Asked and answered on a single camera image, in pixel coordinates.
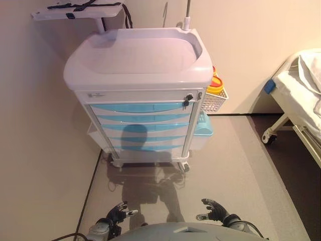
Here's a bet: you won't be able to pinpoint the robot left hand black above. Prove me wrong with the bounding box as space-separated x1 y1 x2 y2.
106 201 139 226

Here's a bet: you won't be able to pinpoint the robot right hand black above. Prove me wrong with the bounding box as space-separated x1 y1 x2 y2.
195 198 230 224

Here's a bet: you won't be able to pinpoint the blue front cart drawer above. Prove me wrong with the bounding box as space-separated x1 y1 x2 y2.
100 122 191 138
96 113 193 126
89 102 195 117
111 144 186 158
106 135 188 147

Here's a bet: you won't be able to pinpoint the grey robot torso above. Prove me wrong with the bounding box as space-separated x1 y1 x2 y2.
117 222 251 241

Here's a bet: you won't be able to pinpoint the white side bin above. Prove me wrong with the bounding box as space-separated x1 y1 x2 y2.
87 123 107 150

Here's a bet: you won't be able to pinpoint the light blue waste bin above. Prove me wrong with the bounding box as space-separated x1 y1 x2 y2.
189 111 215 151

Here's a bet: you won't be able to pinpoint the bed caster wheel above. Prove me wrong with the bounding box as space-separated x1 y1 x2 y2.
262 129 278 145

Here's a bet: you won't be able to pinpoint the white mesh basket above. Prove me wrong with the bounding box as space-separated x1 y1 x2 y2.
202 85 230 113

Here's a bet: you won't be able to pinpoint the black cart keys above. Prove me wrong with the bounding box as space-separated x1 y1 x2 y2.
182 93 194 109

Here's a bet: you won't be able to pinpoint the yellow sharps container red lid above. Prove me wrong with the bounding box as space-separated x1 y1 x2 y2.
206 76 225 95

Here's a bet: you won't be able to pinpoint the blue bed corner bumper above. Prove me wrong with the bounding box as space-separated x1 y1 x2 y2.
263 79 277 95

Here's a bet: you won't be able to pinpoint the white bed sheet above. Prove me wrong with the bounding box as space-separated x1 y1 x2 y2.
275 49 321 138

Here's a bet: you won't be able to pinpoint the white medical cart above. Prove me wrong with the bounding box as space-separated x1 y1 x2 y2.
63 28 214 174

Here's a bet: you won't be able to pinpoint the metal IV pole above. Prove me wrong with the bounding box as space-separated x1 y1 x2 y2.
182 0 193 32

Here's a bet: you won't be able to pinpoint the white swivel shelf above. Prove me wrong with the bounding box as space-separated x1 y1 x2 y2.
31 0 126 34

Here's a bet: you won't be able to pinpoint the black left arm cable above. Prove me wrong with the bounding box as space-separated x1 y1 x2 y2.
42 232 87 241

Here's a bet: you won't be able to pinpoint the white hospital bed frame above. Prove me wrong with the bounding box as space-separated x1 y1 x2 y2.
253 49 321 169

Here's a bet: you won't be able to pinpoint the black cable behind cart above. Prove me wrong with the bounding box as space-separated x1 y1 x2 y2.
122 4 134 30

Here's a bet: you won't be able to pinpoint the black strap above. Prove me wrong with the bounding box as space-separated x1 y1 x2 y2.
47 0 101 19

